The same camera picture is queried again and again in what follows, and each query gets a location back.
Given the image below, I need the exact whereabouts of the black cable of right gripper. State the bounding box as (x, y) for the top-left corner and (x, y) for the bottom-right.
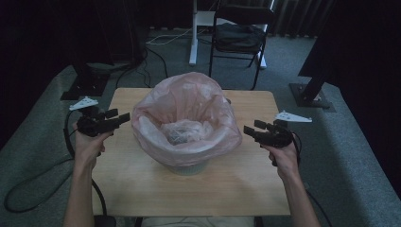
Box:
(291, 131), (334, 227)

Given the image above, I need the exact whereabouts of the person's right hand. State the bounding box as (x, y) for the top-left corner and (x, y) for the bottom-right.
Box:
(260, 142), (301, 183)

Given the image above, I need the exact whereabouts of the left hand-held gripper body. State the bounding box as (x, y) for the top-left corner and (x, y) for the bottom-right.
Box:
(68, 96), (120, 138)

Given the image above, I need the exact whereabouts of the crumpled clear plastic wrapper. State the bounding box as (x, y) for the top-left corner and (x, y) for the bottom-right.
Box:
(161, 118), (209, 147)

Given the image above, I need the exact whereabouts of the black cable on floor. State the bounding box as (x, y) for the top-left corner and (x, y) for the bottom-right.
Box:
(114, 46), (169, 90)

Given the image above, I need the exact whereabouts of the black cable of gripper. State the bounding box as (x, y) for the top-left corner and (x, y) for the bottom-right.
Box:
(3, 110), (108, 218)
(291, 131), (334, 227)

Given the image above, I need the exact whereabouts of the dark cloth on chair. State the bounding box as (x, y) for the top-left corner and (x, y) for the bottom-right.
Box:
(215, 22), (267, 51)

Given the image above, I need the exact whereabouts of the white cable on floor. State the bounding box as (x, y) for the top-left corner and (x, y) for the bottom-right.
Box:
(146, 27), (194, 45)

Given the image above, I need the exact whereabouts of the black folding chair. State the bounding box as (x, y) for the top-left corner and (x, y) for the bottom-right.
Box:
(208, 4), (276, 91)

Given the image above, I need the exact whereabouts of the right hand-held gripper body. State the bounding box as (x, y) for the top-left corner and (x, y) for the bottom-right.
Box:
(256, 110), (313, 148)

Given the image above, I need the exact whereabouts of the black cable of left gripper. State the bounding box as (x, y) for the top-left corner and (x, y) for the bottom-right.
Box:
(3, 110), (108, 218)

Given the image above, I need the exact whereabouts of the person's left hand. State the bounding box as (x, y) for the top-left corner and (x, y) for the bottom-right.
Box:
(71, 122), (113, 168)

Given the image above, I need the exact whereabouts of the pink plastic trash bag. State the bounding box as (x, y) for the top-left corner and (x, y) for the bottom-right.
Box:
(131, 71), (244, 167)

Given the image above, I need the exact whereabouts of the black stand with base plate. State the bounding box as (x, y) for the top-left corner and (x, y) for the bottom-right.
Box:
(288, 74), (337, 114)
(60, 61), (131, 101)

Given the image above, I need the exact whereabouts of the white trash bin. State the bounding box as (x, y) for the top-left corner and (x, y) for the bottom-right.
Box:
(164, 159), (210, 176)

